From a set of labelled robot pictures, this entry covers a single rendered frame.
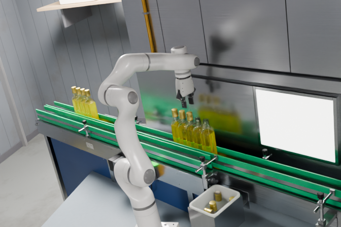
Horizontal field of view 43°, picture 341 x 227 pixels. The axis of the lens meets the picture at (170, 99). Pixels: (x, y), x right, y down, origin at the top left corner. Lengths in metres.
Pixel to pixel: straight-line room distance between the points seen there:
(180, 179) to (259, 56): 0.81
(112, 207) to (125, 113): 0.98
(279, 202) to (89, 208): 1.23
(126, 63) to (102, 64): 3.69
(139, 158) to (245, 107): 0.63
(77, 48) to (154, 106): 3.07
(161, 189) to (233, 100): 0.74
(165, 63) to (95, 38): 3.51
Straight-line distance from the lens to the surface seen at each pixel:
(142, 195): 2.17
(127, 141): 2.04
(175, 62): 2.16
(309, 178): 2.16
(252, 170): 2.23
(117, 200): 2.86
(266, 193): 2.23
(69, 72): 5.99
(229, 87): 2.31
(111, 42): 5.53
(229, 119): 2.40
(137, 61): 2.04
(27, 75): 6.16
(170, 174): 2.51
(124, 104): 1.94
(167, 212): 2.65
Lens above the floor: 2.27
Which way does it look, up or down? 21 degrees down
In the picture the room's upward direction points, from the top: 10 degrees counter-clockwise
